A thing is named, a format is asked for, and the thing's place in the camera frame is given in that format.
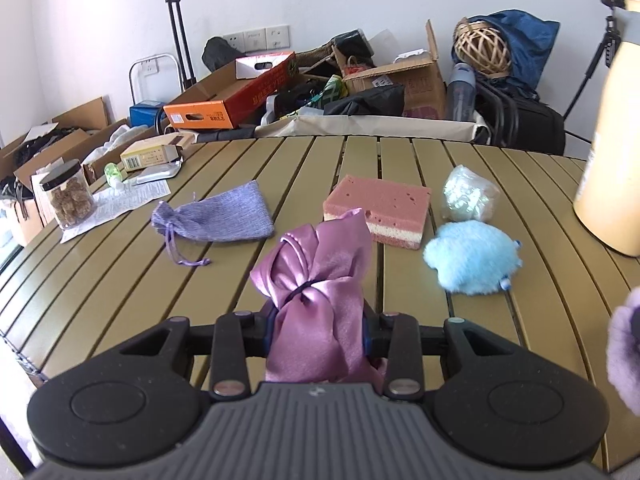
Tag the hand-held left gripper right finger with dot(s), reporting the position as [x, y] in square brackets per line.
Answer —
[377, 337]

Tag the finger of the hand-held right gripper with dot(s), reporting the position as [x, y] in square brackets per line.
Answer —
[636, 322]

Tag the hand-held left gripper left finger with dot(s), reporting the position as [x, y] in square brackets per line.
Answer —
[257, 337]

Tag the purple plush toy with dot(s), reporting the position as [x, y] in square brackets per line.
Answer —
[620, 360]

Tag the purple satin pouch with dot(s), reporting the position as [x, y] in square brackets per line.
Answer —
[320, 310]

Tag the light blue plush toy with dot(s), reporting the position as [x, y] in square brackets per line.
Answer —
[470, 255]

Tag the olive folding table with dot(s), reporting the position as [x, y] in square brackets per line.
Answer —
[150, 285]

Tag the pink layered sponge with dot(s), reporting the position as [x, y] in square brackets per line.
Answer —
[380, 200]

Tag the cream thermos jug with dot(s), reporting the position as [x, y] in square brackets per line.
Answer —
[615, 160]

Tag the white crinkled plastic bag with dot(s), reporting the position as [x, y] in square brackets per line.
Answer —
[470, 192]

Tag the printed paper sheet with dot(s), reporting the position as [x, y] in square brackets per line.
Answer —
[125, 200]

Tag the silver foil packet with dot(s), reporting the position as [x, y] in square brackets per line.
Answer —
[157, 174]

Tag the small beige carton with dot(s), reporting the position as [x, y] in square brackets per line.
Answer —
[150, 152]

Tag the green tube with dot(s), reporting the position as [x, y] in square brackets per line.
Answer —
[114, 175]

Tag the clear jar with black lid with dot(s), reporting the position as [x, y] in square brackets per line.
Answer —
[70, 200]

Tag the orange cardboard box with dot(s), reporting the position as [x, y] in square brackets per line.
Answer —
[225, 105]

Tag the black soft bag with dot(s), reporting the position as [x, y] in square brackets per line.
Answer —
[370, 102]

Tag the brown cardboard box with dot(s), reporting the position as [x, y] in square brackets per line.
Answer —
[420, 90]

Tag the small blue box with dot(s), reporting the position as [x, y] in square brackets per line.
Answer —
[145, 112]

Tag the grey-blue water bottle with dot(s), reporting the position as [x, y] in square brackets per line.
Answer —
[460, 95]

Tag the open cardboard box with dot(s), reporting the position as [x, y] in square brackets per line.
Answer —
[75, 142]

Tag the black cloth bundle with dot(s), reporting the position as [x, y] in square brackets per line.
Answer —
[220, 55]

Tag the black tripod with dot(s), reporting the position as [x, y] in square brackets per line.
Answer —
[609, 35]

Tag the blue fabric bag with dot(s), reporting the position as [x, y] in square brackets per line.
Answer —
[530, 45]

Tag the rattan ball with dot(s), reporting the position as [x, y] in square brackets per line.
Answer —
[482, 47]

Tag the white wall socket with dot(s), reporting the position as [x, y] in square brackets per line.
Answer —
[255, 40]
[233, 42]
[277, 37]

